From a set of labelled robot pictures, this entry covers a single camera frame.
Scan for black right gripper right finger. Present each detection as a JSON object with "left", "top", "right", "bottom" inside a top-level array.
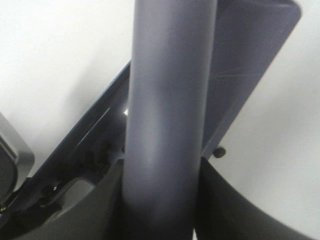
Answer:
[{"left": 194, "top": 157, "right": 308, "bottom": 240}]

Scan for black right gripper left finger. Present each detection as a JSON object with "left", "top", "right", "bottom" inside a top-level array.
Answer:
[{"left": 0, "top": 159, "right": 124, "bottom": 240}]

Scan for grey plastic dustpan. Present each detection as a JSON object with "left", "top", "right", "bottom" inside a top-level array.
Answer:
[{"left": 0, "top": 0, "right": 303, "bottom": 213}]

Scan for grey hand brush black bristles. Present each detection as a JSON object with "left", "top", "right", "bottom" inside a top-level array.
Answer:
[{"left": 122, "top": 0, "right": 217, "bottom": 240}]

